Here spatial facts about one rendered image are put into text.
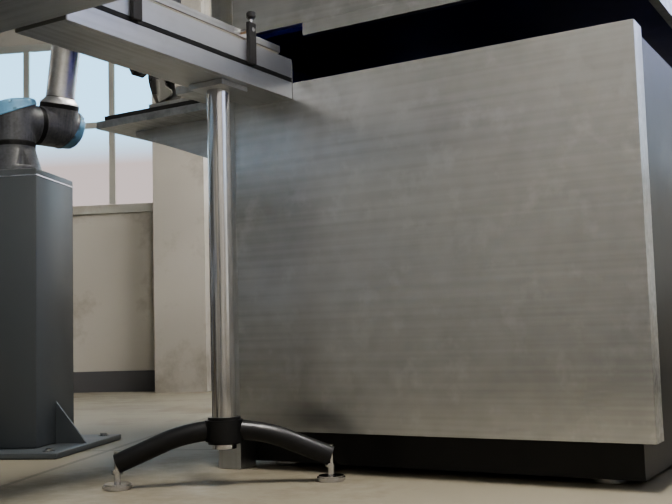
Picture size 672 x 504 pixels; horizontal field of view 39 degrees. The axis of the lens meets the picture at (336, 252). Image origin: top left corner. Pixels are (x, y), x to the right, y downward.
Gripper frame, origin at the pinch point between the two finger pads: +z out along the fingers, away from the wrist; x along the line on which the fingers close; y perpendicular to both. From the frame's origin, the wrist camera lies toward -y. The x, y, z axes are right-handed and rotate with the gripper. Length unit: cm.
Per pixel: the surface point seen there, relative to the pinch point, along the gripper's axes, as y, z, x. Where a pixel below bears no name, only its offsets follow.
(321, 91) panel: 58, 6, -12
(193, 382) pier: -177, 87, 226
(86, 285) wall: -248, 31, 215
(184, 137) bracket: 10.0, 9.1, -2.4
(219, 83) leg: 48, 8, -36
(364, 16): 70, -9, -12
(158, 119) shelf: 7.6, 5.4, -9.6
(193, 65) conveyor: 50, 7, -47
